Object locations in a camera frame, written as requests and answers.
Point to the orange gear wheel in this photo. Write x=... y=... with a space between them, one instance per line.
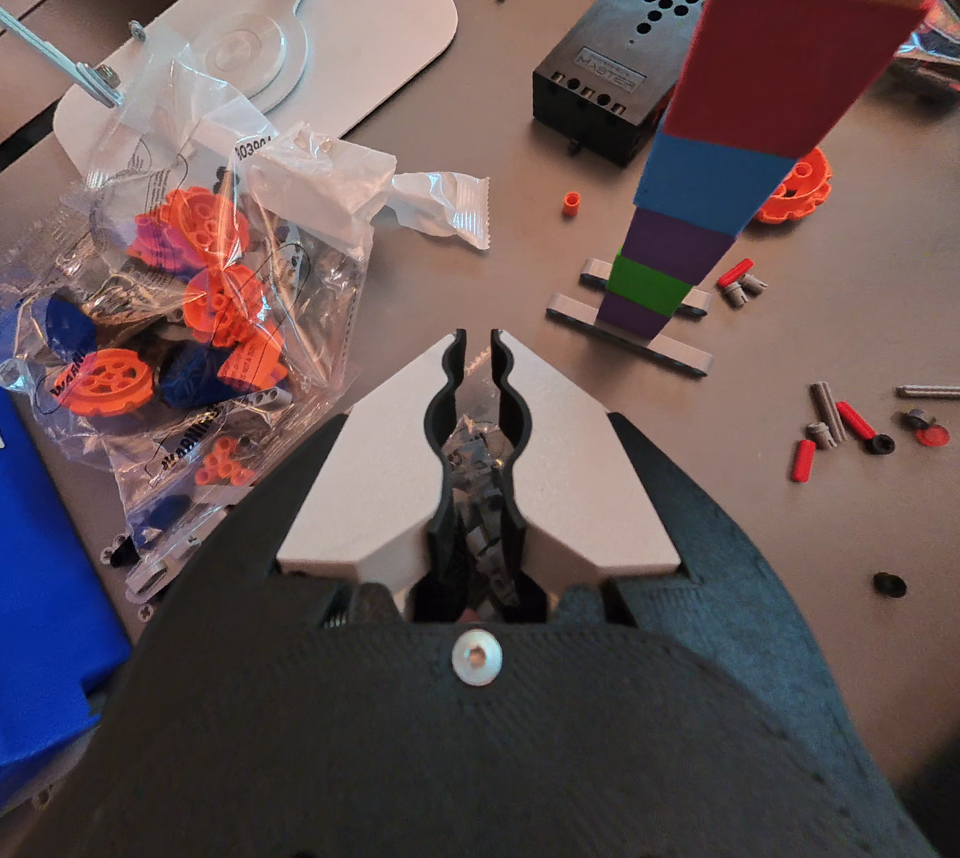
x=799 y=187

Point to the blue foam cube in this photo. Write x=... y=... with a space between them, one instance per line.
x=712 y=187

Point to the red plastic pin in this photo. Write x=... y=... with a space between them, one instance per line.
x=855 y=419
x=802 y=460
x=733 y=273

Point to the small orange bush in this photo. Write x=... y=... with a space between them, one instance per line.
x=572 y=203

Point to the black perforated control box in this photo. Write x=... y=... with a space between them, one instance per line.
x=600 y=70

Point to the grey axle rod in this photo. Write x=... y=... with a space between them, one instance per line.
x=930 y=391

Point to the purple foam cube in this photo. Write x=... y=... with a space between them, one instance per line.
x=634 y=314
x=675 y=247

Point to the small black bush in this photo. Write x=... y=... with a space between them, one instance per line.
x=883 y=443

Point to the clear bag of orange gears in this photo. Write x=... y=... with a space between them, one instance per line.
x=217 y=303

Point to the small clear bag of parts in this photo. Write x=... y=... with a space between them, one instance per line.
x=930 y=48

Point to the small grey connector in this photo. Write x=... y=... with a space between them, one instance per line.
x=737 y=295
x=754 y=284

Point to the white metal stand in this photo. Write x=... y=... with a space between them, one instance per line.
x=375 y=10

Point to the clear bag of grey parts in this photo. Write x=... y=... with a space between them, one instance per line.
x=480 y=468

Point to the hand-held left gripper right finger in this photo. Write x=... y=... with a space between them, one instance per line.
x=592 y=490

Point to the red foam cube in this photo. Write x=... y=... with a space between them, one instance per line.
x=787 y=70

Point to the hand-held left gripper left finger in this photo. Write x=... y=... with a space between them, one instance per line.
x=360 y=490

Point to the green foam cube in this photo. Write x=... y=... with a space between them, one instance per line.
x=649 y=288

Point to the red round stud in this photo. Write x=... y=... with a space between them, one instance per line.
x=932 y=436

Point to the small grey bush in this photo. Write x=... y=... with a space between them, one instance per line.
x=821 y=435

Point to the white plastic pouch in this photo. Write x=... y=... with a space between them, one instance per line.
x=322 y=183

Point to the small black nut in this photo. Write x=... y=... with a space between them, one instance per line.
x=890 y=584

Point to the grey ribbed pin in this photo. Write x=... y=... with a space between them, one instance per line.
x=829 y=412

